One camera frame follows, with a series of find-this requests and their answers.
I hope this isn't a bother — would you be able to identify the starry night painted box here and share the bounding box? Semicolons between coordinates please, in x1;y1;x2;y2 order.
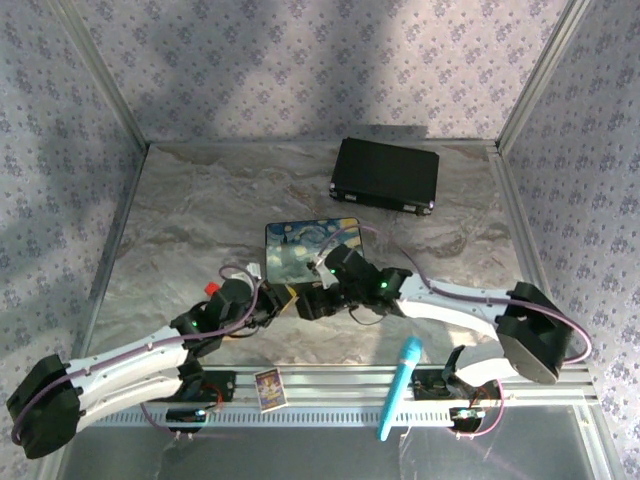
264;216;362;287

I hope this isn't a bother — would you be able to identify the small colourful picture card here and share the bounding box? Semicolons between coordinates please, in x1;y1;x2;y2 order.
254;368;288;414

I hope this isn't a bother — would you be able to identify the black left controller board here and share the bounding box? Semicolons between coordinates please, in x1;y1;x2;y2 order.
165;407;209;432

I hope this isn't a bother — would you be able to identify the black controller board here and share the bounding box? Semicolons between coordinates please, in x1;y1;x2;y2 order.
449;405;486;432
165;407;209;432

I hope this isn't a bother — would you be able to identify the teal marker pen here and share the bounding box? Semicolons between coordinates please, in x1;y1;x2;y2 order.
377;335;423;443

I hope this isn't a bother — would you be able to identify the black hard case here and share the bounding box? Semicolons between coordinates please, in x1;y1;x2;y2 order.
329;136;441;217

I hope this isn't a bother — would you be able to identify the black right controller board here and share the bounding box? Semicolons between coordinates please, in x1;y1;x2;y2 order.
449;405;486;432

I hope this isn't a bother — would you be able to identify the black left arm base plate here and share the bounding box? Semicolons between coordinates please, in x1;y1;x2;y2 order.
169;370;237;405

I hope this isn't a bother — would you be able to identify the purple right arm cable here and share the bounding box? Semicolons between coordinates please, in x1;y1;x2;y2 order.
318;219;594;366

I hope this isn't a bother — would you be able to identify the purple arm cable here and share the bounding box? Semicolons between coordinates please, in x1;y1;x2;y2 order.
10;264;266;446
318;219;594;366

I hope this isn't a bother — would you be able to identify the aluminium front frame rail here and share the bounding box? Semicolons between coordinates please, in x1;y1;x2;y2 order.
53;363;597;407

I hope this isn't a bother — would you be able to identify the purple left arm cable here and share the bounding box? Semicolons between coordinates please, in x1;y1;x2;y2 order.
10;264;266;446

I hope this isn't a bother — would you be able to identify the slotted grey cable duct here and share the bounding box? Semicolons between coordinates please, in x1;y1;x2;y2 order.
74;405;587;429

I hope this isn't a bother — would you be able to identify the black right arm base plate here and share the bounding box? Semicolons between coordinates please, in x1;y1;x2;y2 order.
412;370;504;402

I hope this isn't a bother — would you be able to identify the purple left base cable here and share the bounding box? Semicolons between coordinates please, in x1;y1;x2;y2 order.
140;402;197;442

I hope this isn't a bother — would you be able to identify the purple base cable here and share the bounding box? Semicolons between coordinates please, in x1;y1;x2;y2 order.
452;378;506;441
140;402;197;442

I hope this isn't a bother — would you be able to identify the aluminium left side rail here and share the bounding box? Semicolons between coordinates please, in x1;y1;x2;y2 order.
69;142;151;369

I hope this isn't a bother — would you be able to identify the aluminium right side rail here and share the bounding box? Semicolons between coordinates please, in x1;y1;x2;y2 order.
487;142;569;351

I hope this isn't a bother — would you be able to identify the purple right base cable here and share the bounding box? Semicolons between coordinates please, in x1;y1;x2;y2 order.
452;378;506;441

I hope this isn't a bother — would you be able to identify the aluminium left frame post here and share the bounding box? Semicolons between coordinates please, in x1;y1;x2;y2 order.
52;0;151;149

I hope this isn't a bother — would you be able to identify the aluminium frame post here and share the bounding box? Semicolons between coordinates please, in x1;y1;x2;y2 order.
52;0;151;149
497;0;591;149

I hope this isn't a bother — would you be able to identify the aluminium right frame post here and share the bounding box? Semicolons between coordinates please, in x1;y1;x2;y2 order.
497;0;591;149

